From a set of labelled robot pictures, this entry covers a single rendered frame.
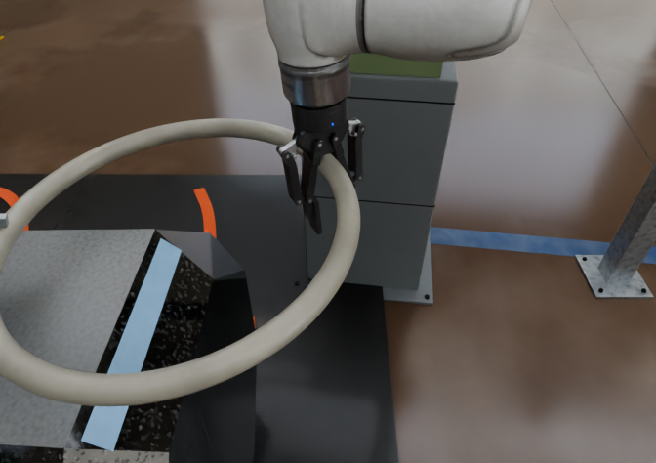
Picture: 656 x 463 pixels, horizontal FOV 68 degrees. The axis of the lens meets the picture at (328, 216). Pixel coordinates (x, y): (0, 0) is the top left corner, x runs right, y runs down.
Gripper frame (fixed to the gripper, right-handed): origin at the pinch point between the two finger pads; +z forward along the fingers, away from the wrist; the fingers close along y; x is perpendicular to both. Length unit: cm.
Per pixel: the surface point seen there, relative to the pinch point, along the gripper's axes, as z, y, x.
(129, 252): -1.5, 30.2, -6.3
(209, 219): 78, 6, -101
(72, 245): -2.1, 37.4, -11.8
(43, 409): -1.9, 43.8, 13.8
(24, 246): -2.6, 43.7, -15.1
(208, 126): -10.7, 11.9, -17.5
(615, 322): 90, -96, 11
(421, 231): 56, -46, -32
